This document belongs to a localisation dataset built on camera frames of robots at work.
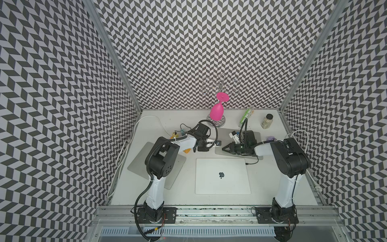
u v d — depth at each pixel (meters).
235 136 0.93
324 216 0.76
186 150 0.94
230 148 0.90
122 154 0.96
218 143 0.85
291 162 0.52
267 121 1.02
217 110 0.88
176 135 0.95
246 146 0.81
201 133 0.79
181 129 1.07
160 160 0.52
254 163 0.86
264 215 0.73
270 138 0.99
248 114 1.06
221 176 0.85
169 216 0.73
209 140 0.87
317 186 0.85
